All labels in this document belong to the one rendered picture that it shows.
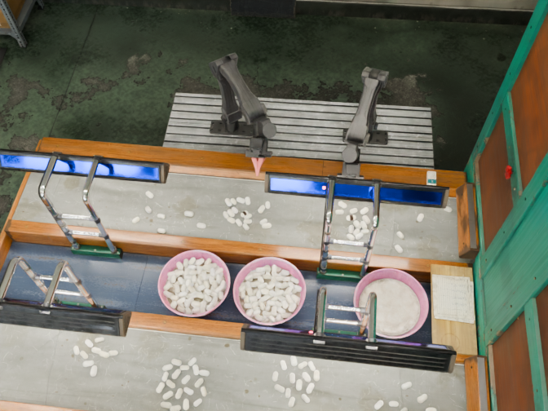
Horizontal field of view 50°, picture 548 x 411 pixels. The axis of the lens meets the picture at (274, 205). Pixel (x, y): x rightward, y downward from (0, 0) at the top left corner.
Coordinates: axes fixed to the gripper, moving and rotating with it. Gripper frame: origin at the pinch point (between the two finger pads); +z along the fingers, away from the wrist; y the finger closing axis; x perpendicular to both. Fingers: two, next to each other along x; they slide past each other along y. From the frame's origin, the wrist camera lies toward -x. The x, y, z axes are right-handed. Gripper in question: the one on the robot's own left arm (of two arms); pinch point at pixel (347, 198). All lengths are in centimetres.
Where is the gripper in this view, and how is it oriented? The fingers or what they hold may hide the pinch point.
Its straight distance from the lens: 230.1
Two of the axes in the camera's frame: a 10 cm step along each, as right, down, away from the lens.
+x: 1.0, -1.6, 9.8
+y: 9.9, 0.9, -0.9
